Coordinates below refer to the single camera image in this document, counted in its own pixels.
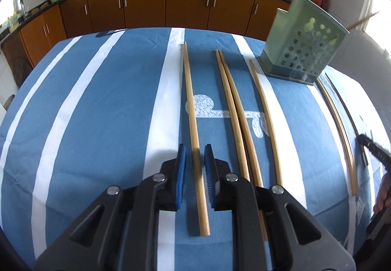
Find person's right hand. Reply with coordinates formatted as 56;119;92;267
373;172;391;213

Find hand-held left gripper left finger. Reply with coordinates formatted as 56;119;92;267
33;143;187;271

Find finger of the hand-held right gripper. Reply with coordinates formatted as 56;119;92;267
357;134;391;169

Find dark woven basket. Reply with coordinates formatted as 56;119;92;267
6;33;34;88

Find wooden lower kitchen cabinets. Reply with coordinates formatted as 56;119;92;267
18;0;294;67

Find green perforated utensil holder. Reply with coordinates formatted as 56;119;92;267
257;0;350;86

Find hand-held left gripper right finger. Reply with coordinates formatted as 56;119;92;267
204;143;358;271

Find bright large window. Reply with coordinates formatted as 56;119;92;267
360;0;391;58

